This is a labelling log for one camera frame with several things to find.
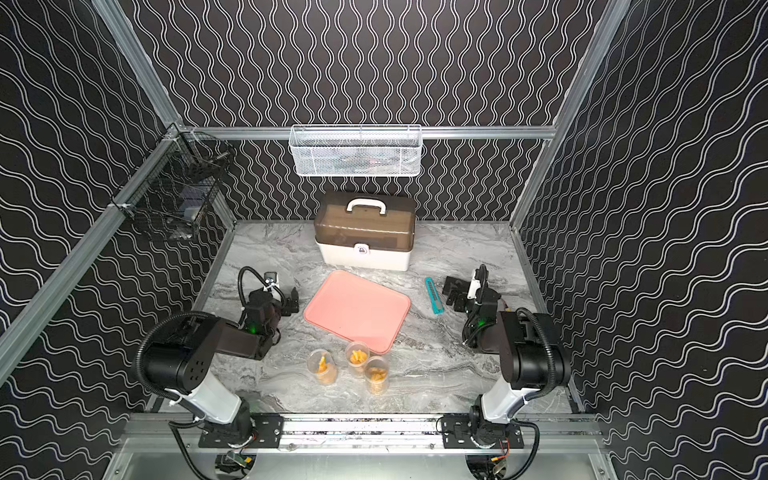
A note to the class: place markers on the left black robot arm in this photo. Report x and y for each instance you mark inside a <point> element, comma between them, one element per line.
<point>173,360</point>

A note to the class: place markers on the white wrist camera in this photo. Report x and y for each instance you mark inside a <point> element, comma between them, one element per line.
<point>478,283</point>
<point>270,278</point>

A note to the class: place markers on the clear cookie jar left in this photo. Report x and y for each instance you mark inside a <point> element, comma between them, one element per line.
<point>322,367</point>

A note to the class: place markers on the white wire wall basket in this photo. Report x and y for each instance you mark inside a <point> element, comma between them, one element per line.
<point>335,150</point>

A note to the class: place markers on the clear cookie jar middle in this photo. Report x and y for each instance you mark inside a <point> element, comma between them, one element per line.
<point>357,355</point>

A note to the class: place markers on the brown white storage box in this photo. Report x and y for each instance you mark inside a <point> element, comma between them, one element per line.
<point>364,230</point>

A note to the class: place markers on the clear cookie jar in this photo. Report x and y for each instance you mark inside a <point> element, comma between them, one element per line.
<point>322,367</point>
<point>357,355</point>

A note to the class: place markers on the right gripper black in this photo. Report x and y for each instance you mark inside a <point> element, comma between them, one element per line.
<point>462,298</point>

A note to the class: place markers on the pink plastic tray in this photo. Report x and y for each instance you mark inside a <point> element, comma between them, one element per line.
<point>356,309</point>

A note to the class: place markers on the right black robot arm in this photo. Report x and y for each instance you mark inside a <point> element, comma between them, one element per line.
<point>531,359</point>

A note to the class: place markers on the black wire wall basket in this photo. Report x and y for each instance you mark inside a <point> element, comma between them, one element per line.
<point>172,202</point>

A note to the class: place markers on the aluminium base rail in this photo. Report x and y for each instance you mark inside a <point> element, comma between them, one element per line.
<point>419,434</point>

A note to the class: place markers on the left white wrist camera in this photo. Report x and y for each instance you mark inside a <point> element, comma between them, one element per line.
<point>270,278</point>

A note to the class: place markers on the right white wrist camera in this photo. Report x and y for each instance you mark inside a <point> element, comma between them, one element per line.
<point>478,283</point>

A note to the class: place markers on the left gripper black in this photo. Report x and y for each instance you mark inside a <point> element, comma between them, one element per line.
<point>279,298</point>

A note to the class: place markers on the clear cookie jar handled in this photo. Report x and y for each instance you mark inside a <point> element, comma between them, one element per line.
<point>376,373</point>

